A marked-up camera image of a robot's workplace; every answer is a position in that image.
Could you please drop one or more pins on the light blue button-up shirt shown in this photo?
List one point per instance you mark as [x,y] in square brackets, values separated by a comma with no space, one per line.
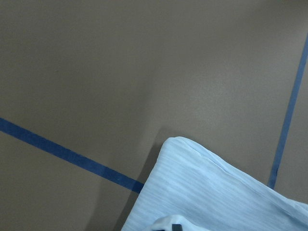
[191,186]

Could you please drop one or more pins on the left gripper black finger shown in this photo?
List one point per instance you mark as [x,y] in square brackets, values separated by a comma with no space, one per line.
[176,227]

